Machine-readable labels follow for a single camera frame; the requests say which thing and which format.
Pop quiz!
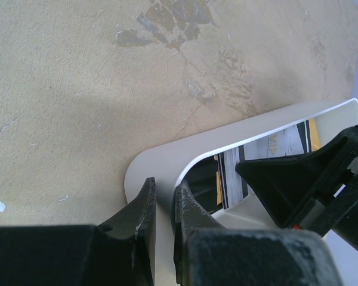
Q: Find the white oblong plastic tray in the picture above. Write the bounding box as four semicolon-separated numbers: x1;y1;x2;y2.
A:
124;98;358;285

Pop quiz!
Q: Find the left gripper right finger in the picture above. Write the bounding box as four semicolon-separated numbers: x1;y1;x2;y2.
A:
174;181;342;285

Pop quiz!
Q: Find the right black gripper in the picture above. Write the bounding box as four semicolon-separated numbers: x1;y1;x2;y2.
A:
236;125;358;251

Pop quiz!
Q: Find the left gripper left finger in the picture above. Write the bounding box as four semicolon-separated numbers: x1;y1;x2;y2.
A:
0;178;156;285

